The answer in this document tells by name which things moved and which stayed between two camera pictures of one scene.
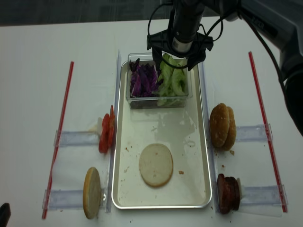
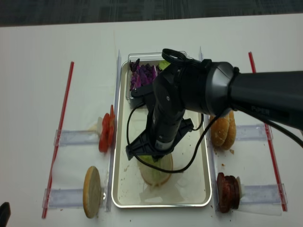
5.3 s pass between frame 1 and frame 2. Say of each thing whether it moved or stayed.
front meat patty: stayed
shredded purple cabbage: stayed
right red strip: stayed
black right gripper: moved
